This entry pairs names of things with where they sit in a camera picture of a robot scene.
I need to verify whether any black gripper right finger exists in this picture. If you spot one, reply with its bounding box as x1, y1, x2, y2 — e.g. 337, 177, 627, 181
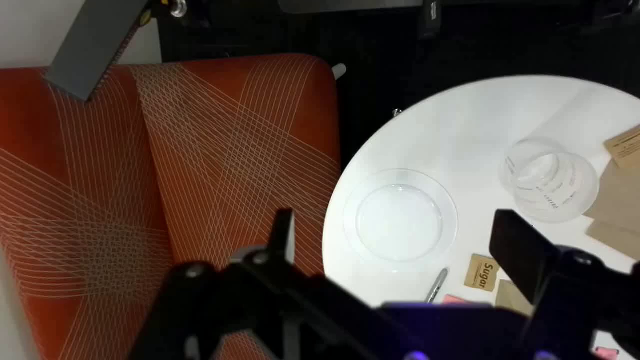
488, 208, 640, 360

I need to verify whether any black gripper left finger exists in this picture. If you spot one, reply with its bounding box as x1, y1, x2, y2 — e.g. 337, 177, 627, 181
129, 208, 377, 360

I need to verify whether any clear plastic measuring cup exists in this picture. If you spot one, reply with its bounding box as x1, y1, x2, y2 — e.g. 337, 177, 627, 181
501, 137, 602, 227

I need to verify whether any brown sugar packet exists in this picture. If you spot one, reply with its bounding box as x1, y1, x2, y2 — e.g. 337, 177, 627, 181
465, 253, 503, 294

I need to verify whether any brown paper napkin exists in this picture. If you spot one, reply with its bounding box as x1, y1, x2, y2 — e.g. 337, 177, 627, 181
494, 278, 536, 319
587, 219, 640, 260
587, 158, 640, 236

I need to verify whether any pink sweetener packet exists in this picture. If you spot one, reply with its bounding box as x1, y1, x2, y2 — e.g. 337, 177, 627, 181
591, 340, 628, 360
439, 293, 472, 308

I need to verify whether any clear plastic plate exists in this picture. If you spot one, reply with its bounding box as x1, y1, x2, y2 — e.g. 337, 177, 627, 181
343, 168, 460, 265

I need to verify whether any orange patterned sofa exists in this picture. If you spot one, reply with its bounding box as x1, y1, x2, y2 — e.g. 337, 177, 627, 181
0, 54, 345, 360

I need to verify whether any printed brown paper packet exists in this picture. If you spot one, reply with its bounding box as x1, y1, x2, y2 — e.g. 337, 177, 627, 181
602, 124, 640, 170

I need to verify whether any grey metal bar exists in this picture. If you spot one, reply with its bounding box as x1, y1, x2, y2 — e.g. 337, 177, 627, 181
47, 0, 152, 104

